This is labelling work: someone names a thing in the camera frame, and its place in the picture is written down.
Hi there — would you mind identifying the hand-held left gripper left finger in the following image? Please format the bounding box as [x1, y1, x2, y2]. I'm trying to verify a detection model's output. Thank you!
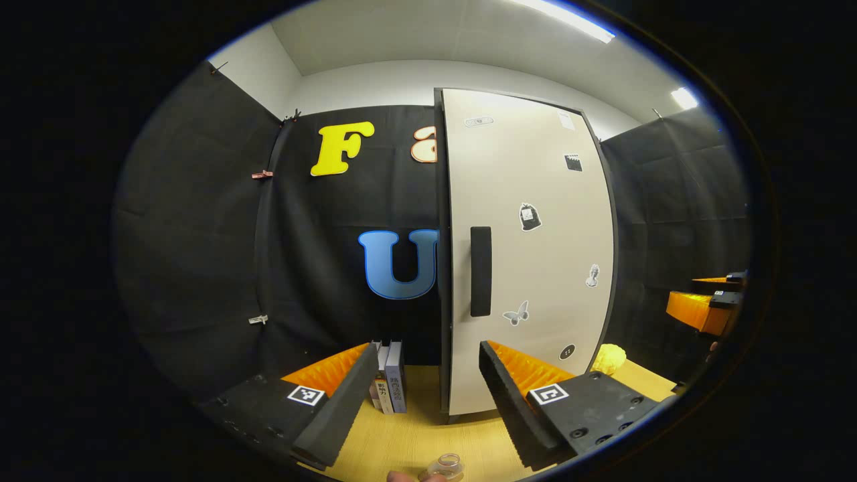
[201, 343, 380, 468]

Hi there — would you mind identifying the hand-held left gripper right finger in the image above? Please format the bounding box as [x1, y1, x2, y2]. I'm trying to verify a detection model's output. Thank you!
[478, 340, 677, 472]

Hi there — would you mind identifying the clear plastic bottle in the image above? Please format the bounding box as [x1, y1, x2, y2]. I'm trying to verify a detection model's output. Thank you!
[420, 453, 466, 482]

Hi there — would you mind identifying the black door handle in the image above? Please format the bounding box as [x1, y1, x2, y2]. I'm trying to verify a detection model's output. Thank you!
[470, 226, 493, 318]

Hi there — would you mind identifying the grey cabinet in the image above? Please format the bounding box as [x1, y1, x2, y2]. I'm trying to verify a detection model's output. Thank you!
[433, 87, 621, 424]

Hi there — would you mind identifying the beige cabinet door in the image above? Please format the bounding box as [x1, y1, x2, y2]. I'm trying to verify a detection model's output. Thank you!
[442, 89, 615, 417]

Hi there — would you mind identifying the white book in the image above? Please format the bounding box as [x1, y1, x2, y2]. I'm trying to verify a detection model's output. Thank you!
[376, 343, 396, 414]

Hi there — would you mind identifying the blue-grey book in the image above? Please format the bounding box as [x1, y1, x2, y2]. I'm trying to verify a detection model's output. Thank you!
[386, 340, 407, 414]

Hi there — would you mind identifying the yellow lumpy object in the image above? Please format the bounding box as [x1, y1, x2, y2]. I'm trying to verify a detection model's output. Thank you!
[591, 343, 628, 376]

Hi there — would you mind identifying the black backdrop cloth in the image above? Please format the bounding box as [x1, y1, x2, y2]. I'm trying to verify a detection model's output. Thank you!
[112, 60, 754, 402]

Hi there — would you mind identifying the long ceiling light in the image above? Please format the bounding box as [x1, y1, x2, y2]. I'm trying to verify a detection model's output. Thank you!
[516, 0, 617, 45]

